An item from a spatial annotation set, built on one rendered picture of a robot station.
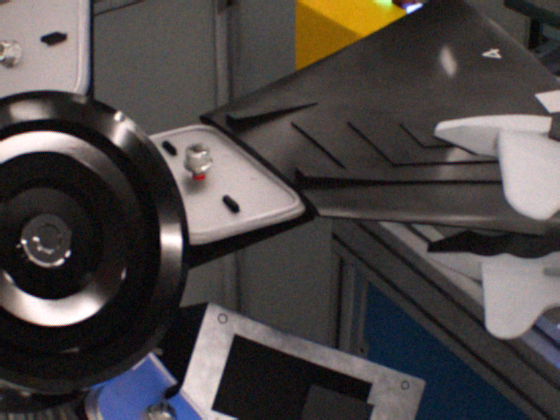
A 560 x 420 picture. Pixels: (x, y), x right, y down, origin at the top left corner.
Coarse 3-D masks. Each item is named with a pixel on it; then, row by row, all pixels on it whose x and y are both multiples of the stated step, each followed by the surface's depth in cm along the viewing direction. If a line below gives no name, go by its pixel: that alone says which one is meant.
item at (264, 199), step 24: (216, 144) 49; (216, 168) 47; (240, 168) 48; (264, 168) 48; (192, 192) 45; (216, 192) 46; (240, 192) 46; (264, 192) 46; (288, 192) 46; (192, 216) 44; (216, 216) 44; (240, 216) 44; (264, 216) 44; (288, 216) 45; (192, 240) 42
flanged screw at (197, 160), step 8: (192, 144) 46; (200, 144) 46; (192, 152) 46; (200, 152) 46; (208, 152) 46; (184, 160) 46; (192, 160) 46; (200, 160) 46; (208, 160) 46; (192, 168) 46; (200, 168) 46; (208, 168) 46; (192, 176) 47; (200, 176) 46
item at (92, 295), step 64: (0, 128) 37; (64, 128) 38; (128, 128) 39; (0, 192) 36; (64, 192) 38; (128, 192) 39; (0, 256) 37; (128, 256) 39; (0, 320) 36; (64, 320) 37; (128, 320) 38; (0, 384) 36; (64, 384) 36
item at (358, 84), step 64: (448, 0) 63; (320, 64) 56; (384, 64) 57; (448, 64) 58; (512, 64) 59; (256, 128) 50; (320, 128) 50; (384, 128) 51; (320, 192) 46; (384, 192) 47; (448, 192) 48
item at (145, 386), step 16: (144, 368) 46; (160, 368) 48; (112, 384) 43; (128, 384) 44; (144, 384) 45; (160, 384) 47; (96, 400) 40; (112, 400) 42; (128, 400) 43; (144, 400) 44; (160, 400) 46; (176, 400) 47; (192, 400) 48; (96, 416) 40; (112, 416) 41; (128, 416) 42; (144, 416) 43; (192, 416) 47
